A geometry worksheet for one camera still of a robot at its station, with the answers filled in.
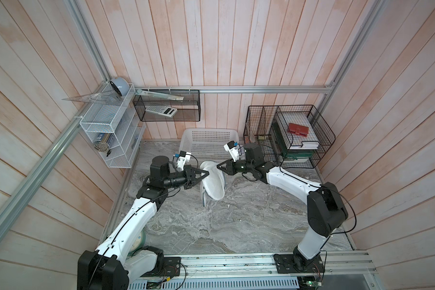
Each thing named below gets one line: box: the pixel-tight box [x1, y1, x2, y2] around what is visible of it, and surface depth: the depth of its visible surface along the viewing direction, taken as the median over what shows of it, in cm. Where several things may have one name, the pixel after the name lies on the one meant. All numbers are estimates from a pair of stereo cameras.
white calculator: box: [145, 105, 178, 118], surface depth 100 cm
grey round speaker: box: [109, 76, 130, 97], surface depth 85 cm
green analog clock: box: [127, 229, 147, 257], surface depth 80 cm
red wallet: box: [286, 122, 310, 138], surface depth 96 cm
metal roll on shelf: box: [93, 132, 111, 153], surface depth 78 cm
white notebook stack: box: [275, 111, 321, 150], surface depth 97 cm
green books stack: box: [270, 122, 314, 164], surface depth 101 cm
